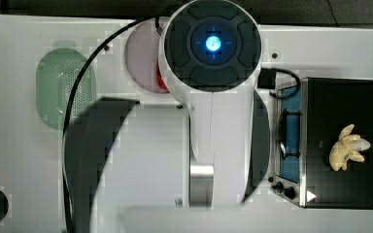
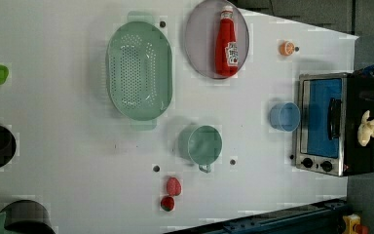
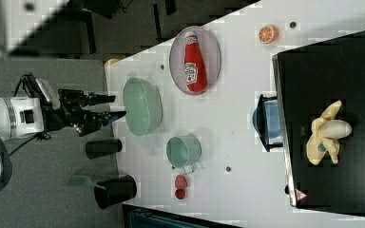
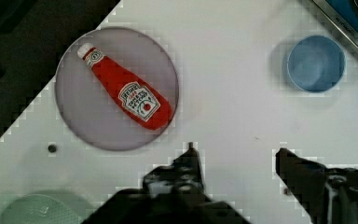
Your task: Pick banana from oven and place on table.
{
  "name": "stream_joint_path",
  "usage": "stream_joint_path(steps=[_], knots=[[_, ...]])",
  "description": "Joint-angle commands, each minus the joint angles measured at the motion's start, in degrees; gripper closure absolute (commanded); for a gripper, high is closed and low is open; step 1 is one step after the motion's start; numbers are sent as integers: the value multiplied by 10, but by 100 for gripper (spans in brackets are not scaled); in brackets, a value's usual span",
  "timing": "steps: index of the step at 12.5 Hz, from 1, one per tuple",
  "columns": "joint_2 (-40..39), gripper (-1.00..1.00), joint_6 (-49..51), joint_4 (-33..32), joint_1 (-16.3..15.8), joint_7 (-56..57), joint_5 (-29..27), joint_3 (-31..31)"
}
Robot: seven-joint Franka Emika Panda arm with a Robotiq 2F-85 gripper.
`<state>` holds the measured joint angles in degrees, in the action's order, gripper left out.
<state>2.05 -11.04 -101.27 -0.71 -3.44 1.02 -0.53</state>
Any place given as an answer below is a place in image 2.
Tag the peeled yellow toy banana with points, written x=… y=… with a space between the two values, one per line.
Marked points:
x=366 y=129

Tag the black and silver toaster oven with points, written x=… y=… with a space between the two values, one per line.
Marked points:
x=331 y=107

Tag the orange slice toy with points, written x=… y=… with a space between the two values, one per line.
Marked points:
x=287 y=48

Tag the light blue cup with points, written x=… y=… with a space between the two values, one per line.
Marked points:
x=285 y=116

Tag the red ketchup bottle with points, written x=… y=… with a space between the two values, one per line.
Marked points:
x=226 y=55

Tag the pink strawberry toy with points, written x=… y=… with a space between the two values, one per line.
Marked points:
x=173 y=186

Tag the green oval colander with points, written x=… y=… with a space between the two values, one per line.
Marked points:
x=139 y=71

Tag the red strawberry toy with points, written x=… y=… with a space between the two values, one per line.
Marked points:
x=167 y=203

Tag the dark grey pot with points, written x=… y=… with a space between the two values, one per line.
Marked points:
x=27 y=217

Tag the blue metal frame rail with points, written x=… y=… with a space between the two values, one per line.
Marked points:
x=318 y=218

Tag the green mug with handle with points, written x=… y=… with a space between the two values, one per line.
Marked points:
x=202 y=145

